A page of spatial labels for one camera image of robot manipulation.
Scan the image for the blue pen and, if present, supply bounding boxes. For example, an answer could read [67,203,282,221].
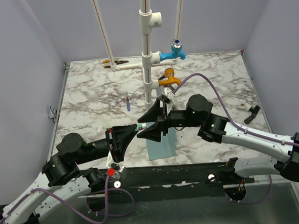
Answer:
[126,97,131,111]

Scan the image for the white tape roll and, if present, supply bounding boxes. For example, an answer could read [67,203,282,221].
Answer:
[239,103,251,111]

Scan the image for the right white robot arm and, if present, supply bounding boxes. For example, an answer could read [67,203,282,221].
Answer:
[137,94,299,184]

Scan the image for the black handle tool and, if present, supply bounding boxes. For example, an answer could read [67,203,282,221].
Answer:
[244,105,260,125]

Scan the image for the white pvc pipe frame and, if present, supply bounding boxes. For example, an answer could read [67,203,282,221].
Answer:
[91,0,182,110]

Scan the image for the blue plastic faucet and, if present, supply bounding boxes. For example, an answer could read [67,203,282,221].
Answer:
[159,39,186,61]

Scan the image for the green white glue stick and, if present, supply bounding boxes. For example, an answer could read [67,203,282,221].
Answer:
[136,123,147,131]

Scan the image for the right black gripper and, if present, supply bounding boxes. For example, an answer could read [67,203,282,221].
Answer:
[135,95,202,143]

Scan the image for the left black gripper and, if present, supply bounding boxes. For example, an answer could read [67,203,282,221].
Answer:
[74,125,141,166]

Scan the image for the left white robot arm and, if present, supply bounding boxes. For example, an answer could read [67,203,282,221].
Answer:
[0,124,147,224]

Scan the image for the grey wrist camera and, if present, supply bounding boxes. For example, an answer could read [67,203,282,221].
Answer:
[161,86,175,104]
[106,163,127,180]

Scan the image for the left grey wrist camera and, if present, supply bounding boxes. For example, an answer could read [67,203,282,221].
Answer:
[106,163,127,180]

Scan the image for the orange handled pliers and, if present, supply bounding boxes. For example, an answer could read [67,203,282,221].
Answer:
[102,59,129,68]

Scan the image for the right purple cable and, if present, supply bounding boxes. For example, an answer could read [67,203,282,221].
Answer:
[171,66,299,208]

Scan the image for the black metal base rail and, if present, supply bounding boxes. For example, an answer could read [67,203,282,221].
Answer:
[41,157,289,208]

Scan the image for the orange plastic faucet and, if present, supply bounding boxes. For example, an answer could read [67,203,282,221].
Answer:
[158,67,181,87]

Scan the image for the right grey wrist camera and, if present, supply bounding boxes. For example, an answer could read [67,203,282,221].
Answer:
[161,86,175,104]

